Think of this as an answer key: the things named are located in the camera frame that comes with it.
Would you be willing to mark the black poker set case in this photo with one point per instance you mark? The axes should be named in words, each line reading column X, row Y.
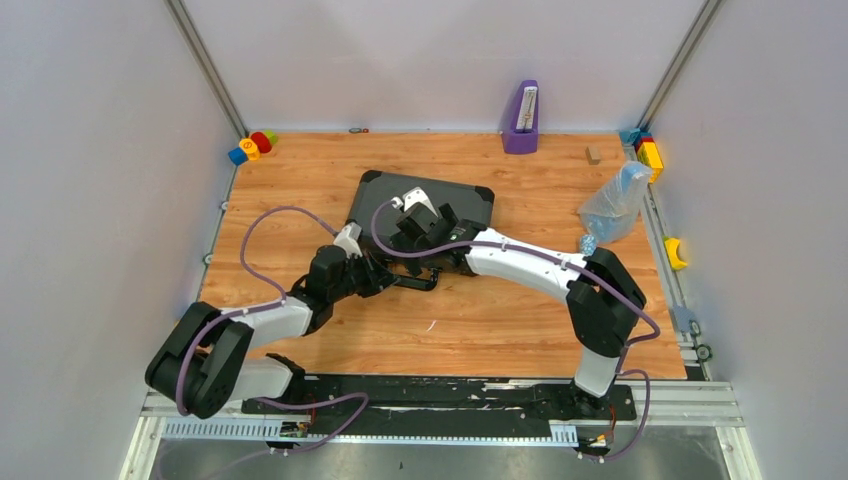
column 371, row 209

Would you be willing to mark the clear plastic bag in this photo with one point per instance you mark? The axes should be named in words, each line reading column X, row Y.
column 611, row 212

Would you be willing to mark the small wooden block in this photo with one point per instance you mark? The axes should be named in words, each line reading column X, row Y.
column 593, row 155

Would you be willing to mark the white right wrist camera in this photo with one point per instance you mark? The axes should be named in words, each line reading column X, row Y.
column 414, row 197

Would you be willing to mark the purple metronome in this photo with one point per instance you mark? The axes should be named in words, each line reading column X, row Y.
column 520, row 125

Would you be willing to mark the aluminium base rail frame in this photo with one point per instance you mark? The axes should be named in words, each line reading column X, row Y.
column 432, row 428

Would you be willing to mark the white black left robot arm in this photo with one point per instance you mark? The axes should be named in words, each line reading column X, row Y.
column 204, row 363

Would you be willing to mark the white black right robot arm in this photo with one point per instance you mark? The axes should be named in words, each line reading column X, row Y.
column 605, row 305

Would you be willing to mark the yellow curved toy piece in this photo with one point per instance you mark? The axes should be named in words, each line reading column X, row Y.
column 673, row 250

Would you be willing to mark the colourful toy brick stack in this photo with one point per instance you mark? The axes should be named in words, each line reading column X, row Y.
column 645, row 148

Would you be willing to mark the colourful round toy blocks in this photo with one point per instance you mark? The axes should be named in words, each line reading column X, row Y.
column 253, row 147

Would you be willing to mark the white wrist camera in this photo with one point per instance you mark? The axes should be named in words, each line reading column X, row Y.
column 348, row 240
column 414, row 197

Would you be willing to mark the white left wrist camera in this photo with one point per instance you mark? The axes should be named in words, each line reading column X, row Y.
column 348, row 240

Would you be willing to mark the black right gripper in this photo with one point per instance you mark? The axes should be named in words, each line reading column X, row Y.
column 411, row 265

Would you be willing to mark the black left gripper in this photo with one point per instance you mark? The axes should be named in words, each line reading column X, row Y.
column 375, row 275

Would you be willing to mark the light blue poker chip stack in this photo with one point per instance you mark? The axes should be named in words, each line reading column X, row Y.
column 588, row 244

